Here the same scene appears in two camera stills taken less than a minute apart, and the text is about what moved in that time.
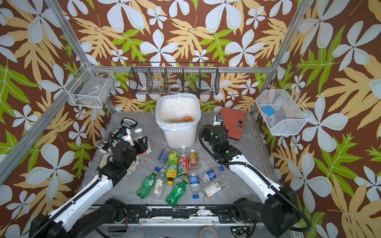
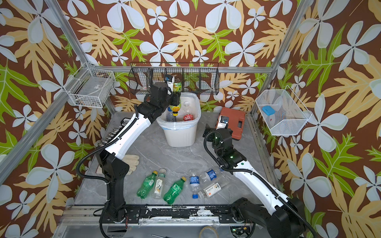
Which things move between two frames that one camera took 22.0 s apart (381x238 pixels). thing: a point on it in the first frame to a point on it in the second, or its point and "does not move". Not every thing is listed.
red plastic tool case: x=233 y=120 does not move
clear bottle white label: x=210 y=190 does not move
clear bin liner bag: x=177 y=111 does not move
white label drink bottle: x=160 y=185 does not move
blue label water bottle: x=163 y=157 to x=169 y=116
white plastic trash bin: x=178 y=114 does not move
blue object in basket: x=268 y=110 does not move
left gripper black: x=140 y=146 to x=175 y=98
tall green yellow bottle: x=171 y=167 to x=177 y=88
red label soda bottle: x=183 y=163 to x=187 y=116
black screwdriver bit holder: x=111 y=138 does not move
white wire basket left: x=90 y=87 does not move
